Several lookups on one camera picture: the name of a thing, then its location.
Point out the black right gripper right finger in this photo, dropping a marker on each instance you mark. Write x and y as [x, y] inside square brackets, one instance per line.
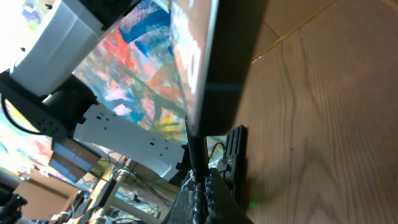
[221, 205]

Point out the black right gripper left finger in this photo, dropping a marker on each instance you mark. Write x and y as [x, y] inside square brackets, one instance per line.
[188, 206]

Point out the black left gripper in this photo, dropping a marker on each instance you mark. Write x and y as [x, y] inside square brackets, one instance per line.
[232, 166]

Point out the Samsung Galaxy smartphone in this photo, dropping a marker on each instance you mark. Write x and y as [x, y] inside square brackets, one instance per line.
[213, 42]

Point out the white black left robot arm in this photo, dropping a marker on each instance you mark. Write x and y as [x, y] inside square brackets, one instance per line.
[42, 85]

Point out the white power strip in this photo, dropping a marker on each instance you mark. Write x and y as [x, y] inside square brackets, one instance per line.
[105, 128]

